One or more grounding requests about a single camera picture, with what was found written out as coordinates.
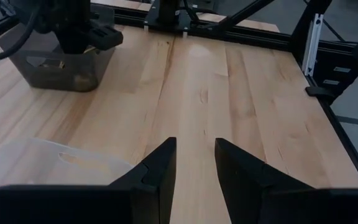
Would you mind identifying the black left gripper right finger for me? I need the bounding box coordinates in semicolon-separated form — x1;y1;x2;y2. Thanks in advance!
214;138;358;224

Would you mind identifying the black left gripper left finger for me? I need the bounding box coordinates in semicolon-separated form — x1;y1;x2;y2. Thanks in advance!
0;137;177;224

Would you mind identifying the grey plastic bin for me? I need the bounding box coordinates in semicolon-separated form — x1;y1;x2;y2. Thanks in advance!
0;4;116;93

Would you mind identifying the clear plastic bin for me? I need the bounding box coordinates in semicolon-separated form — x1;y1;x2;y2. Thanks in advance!
0;136;135;195

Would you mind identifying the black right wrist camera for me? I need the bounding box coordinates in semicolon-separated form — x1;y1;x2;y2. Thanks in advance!
87;26;124;52

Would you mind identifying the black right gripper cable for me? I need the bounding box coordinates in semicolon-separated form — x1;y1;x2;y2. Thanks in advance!
0;9;42;65

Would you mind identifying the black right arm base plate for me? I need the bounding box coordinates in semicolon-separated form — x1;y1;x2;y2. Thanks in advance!
144;12;200;32

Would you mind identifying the silver aluminium bracket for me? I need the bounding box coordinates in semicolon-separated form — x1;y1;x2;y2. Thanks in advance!
301;12;324;78

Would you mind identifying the black aluminium rig frame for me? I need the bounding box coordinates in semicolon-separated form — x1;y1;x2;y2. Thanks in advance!
0;0;358;189

